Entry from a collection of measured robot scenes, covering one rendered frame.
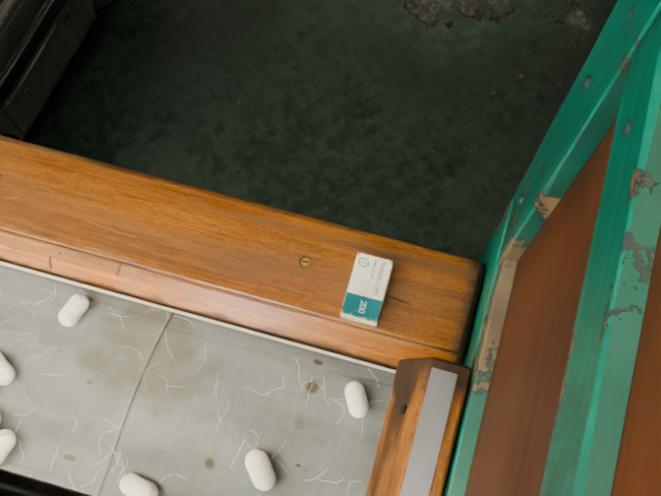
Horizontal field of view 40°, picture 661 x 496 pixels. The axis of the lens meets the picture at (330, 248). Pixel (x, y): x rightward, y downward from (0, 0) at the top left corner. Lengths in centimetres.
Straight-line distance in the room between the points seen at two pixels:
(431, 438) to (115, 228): 37
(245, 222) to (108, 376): 19
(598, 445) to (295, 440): 55
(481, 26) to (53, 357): 121
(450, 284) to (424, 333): 5
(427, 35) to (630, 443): 156
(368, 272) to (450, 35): 107
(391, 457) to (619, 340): 44
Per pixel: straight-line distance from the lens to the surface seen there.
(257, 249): 87
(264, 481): 83
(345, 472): 85
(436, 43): 184
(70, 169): 93
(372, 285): 83
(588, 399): 34
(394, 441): 76
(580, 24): 191
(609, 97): 49
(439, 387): 74
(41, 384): 90
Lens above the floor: 159
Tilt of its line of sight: 73 degrees down
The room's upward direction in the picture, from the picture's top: 2 degrees counter-clockwise
